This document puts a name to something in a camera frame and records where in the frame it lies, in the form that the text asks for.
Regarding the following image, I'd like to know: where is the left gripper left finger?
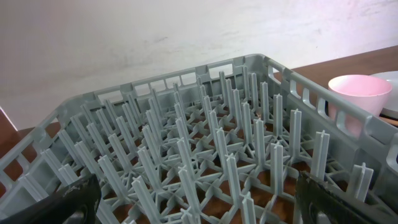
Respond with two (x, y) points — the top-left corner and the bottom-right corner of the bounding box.
(1, 174), (101, 224)

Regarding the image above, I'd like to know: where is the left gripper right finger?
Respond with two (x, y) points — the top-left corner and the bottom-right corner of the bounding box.
(295, 171), (397, 224)

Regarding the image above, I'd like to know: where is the grey dishwasher rack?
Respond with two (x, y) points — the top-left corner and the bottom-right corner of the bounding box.
(1, 54), (397, 223)

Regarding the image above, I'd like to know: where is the long wooden chopstick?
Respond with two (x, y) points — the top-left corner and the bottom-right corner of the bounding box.
(379, 116), (398, 126)

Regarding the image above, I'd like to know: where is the pink cup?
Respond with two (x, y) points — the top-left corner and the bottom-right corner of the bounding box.
(327, 74), (394, 138)

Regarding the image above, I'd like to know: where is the grey plate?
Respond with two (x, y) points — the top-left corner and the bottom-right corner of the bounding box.
(372, 70), (398, 120)

